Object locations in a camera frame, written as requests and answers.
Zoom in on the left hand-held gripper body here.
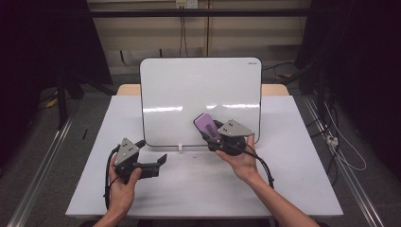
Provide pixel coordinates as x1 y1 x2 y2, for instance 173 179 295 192
113 136 160 185

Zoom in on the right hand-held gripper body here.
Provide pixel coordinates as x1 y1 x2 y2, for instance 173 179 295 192
206 118 255 158

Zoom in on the purple and black whiteboard eraser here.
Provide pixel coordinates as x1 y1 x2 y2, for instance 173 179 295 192
192 112 222 142

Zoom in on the white whiteboard with black frame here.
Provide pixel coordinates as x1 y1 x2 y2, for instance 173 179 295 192
139 56 263 148

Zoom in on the person's right hand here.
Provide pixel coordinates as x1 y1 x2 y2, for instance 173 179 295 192
215 134 259 185

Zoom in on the person's left hand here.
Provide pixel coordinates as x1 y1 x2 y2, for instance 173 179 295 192
107 154 144 217

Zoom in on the black metal stand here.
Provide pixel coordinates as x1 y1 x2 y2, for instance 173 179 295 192
55 67 117 131

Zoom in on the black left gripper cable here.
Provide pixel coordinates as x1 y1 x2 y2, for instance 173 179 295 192
103 145 123 211

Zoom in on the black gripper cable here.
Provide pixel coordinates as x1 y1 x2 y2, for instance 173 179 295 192
103 145 123 211
217 141 276 191

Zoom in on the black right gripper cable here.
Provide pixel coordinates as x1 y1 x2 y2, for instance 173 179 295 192
217 141 276 191

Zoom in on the aluminium floor rail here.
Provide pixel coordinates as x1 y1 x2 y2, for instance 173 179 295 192
304 96 386 227
6 114 75 227

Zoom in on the black hanging cable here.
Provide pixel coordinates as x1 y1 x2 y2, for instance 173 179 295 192
178 15 189 58

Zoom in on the white cable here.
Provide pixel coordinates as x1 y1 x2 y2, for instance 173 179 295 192
324 103 368 172

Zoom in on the white wall socket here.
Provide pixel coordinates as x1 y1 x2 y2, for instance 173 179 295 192
175 0 200 9

